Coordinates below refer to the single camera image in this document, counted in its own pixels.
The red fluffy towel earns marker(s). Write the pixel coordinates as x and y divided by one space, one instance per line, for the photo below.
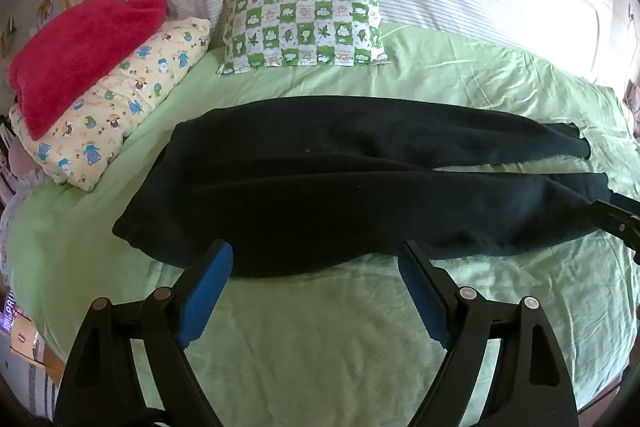
80 52

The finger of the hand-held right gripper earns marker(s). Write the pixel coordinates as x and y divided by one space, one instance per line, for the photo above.
612 216

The orange wall sticker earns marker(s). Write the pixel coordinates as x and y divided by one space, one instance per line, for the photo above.
46 7

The green bed sheet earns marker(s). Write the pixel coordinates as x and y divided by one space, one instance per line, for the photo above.
325 357

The pink cloth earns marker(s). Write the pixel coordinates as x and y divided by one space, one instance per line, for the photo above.
20 159

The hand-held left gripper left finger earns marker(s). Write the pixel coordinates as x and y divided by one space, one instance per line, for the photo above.
207 297

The black pants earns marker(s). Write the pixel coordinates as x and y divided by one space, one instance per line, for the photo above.
300 187

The green checkered pillow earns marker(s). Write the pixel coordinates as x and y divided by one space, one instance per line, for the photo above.
305 22

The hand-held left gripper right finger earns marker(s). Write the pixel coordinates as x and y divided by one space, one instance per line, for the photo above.
422 297

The yellow cartoon print pillow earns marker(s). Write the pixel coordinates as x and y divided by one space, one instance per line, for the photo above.
125 97

